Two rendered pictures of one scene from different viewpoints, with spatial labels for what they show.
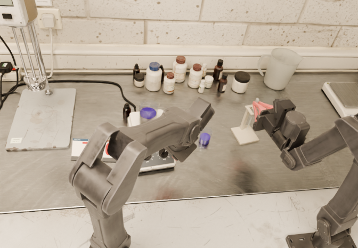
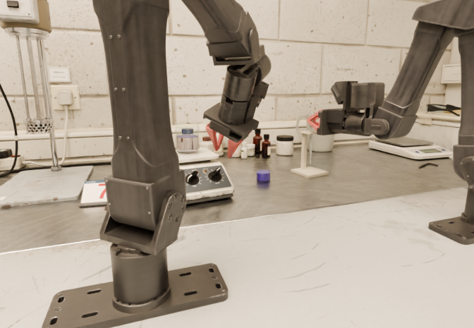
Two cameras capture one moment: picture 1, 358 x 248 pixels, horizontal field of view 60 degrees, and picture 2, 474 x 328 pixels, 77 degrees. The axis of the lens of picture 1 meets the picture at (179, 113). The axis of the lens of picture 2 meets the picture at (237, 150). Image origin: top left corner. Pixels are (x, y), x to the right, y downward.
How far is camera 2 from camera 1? 0.60 m
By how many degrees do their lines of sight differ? 33
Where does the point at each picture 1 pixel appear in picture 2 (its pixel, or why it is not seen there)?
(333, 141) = (422, 51)
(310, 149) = (398, 90)
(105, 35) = not seen: hidden behind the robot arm
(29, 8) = (41, 12)
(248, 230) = (369, 228)
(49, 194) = (36, 235)
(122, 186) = not seen: outside the picture
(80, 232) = (88, 264)
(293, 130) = (367, 93)
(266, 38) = (295, 111)
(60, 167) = (62, 213)
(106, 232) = (137, 82)
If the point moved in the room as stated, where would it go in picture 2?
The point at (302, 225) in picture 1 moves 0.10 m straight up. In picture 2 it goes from (439, 216) to (446, 168)
